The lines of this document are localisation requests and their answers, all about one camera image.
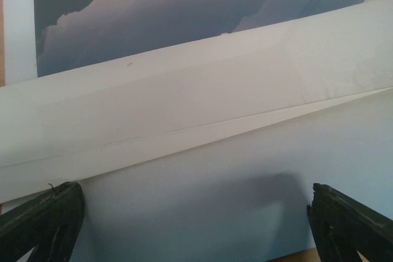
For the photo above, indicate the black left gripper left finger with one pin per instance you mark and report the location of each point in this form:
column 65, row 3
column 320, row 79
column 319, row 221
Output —
column 46, row 226

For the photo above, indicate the white mat board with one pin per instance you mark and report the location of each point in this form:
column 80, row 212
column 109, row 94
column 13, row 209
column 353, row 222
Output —
column 99, row 118

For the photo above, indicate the landscape photo with white mat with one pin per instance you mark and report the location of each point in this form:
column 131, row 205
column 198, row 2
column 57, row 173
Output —
column 76, row 33

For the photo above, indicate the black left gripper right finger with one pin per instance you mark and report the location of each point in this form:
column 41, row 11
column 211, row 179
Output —
column 345, row 230

